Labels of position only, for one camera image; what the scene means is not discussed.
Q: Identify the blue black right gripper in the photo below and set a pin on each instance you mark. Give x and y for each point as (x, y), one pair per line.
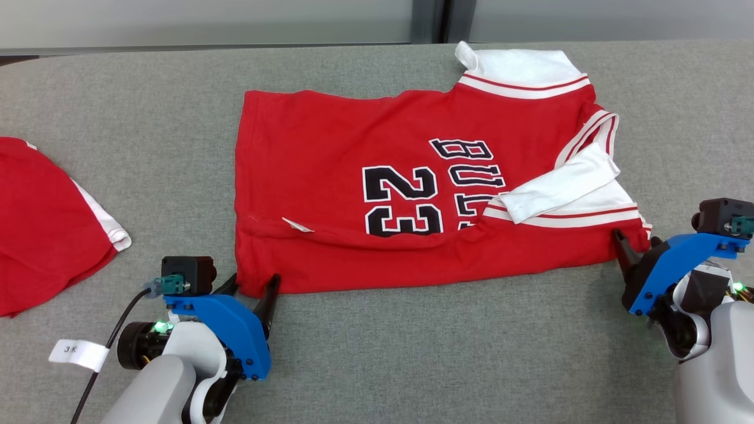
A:
(665, 271)

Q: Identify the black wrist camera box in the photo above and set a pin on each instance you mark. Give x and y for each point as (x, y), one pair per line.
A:
(716, 215)
(194, 274)

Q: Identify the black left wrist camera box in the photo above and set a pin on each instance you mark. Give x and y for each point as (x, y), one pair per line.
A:
(194, 274)

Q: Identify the grey metal partition post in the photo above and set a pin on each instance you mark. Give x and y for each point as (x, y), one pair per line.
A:
(425, 20)

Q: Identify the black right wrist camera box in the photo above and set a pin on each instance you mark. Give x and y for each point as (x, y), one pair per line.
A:
(716, 215)

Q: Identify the red shorts white trim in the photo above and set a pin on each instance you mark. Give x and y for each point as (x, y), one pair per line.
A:
(47, 235)

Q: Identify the red white basketball jersey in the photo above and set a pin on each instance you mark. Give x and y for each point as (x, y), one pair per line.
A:
(324, 147)

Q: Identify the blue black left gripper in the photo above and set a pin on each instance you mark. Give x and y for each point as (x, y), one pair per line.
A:
(235, 330)

